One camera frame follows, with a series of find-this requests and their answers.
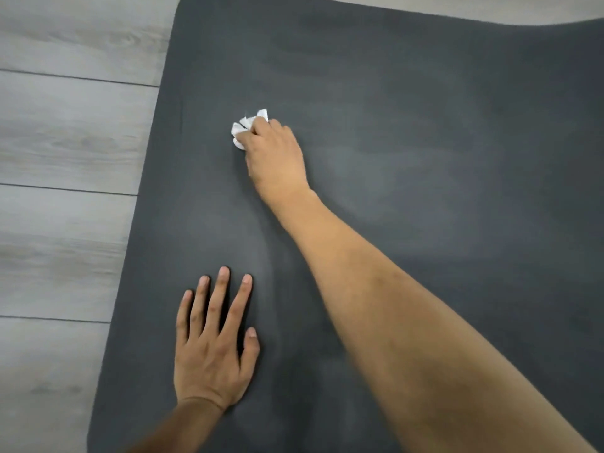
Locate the person's right hand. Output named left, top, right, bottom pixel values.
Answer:
left=234, top=116, right=312, bottom=208

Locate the dark grey yoga mat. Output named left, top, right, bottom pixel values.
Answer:
left=86, top=0, right=604, bottom=453

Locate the person's right forearm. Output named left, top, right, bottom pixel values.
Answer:
left=269, top=187, right=598, bottom=453

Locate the person's left hand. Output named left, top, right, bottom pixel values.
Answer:
left=173, top=266, right=261, bottom=412

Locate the white tissue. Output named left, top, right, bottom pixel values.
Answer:
left=230, top=108, right=270, bottom=150

